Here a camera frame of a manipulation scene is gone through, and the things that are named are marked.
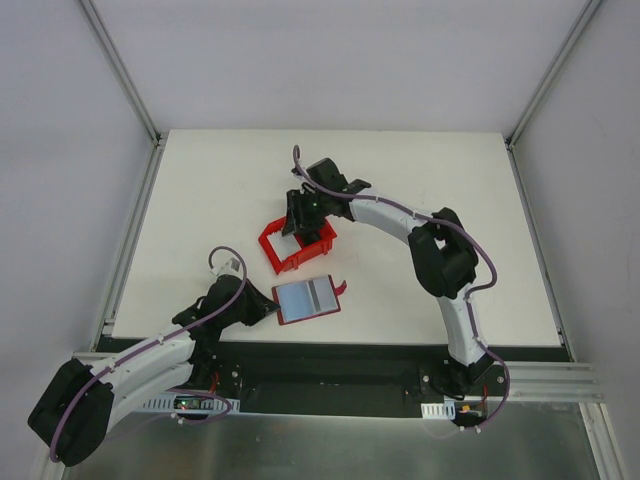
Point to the left aluminium frame post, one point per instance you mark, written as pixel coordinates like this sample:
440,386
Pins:
118,68

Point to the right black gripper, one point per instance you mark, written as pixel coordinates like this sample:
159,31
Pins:
302,220

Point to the aluminium frame post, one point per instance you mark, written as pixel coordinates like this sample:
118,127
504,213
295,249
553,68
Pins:
584,19
118,68

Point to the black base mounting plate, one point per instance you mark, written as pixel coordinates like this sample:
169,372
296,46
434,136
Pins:
351,380

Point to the left white cable duct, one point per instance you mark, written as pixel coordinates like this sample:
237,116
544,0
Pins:
183,403

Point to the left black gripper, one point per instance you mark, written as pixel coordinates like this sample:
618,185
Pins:
257,304

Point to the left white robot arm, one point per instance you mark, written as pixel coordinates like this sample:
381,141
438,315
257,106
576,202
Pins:
84,401

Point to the right white cable duct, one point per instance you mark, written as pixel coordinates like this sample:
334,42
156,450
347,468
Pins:
438,411

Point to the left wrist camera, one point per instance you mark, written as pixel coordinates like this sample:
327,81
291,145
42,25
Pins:
231,267

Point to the right aluminium frame post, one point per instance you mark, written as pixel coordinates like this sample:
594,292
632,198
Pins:
584,19

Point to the red leather card holder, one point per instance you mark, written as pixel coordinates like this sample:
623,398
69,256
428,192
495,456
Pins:
308,299

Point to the red plastic bin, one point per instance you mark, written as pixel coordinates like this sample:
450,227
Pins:
286,253

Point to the white cable duct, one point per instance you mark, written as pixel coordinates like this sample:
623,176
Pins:
183,403
438,411

